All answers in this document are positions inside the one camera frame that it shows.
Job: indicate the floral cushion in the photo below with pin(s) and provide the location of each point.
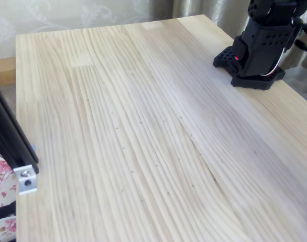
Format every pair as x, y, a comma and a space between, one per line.
4, 171

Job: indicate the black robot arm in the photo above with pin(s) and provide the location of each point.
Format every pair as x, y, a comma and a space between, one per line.
264, 45

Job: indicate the silver corner bracket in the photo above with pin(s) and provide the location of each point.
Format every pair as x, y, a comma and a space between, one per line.
26, 182

